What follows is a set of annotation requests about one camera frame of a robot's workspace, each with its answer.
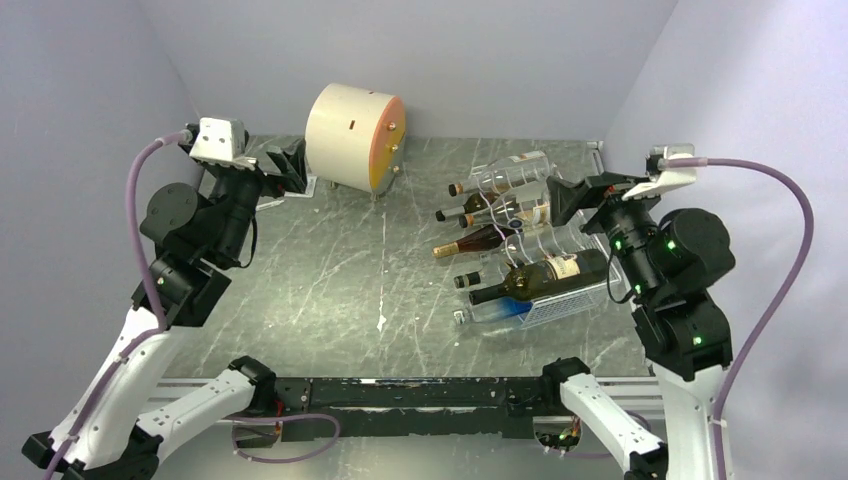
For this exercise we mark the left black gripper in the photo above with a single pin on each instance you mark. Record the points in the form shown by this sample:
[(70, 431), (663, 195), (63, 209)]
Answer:
[(292, 174)]

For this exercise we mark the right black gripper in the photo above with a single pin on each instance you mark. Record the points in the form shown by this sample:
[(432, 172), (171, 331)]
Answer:
[(566, 196)]

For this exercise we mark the clear bottle yellow label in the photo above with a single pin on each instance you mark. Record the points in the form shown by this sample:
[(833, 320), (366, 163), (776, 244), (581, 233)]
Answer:
[(523, 207)]

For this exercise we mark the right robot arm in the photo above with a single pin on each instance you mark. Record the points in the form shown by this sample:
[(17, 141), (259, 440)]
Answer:
[(670, 264)]

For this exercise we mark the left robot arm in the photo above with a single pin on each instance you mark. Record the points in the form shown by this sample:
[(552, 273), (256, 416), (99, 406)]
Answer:
[(185, 245)]

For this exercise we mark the clear bottle black cap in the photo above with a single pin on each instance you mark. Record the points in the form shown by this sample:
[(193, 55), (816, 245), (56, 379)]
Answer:
[(523, 249)]

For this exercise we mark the dark green wine bottle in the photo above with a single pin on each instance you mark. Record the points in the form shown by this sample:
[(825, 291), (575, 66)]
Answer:
[(549, 277)]

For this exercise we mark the red bottle gold cap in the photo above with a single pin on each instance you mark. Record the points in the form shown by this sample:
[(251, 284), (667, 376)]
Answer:
[(487, 238)]

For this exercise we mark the dark bottle silver cap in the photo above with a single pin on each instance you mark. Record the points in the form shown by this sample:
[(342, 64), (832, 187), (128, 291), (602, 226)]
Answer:
[(443, 215)]

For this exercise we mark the blue clear bottle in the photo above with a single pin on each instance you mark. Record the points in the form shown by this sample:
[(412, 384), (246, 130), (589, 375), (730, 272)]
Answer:
[(491, 312)]

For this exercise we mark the cream cylindrical drum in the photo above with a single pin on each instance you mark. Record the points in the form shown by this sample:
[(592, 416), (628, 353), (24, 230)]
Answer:
[(355, 137)]

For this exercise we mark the white wire wine rack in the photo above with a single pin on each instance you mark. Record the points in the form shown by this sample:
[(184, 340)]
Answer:
[(552, 308)]

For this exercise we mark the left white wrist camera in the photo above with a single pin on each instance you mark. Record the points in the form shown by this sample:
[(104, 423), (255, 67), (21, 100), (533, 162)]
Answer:
[(222, 142)]

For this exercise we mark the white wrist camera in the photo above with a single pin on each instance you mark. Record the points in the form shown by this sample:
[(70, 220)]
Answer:
[(222, 142), (661, 178)]

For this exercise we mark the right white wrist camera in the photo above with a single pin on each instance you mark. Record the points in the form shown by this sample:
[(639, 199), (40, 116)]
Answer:
[(661, 178)]

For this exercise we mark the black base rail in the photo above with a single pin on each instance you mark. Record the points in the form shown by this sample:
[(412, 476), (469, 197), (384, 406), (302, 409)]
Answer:
[(425, 406)]

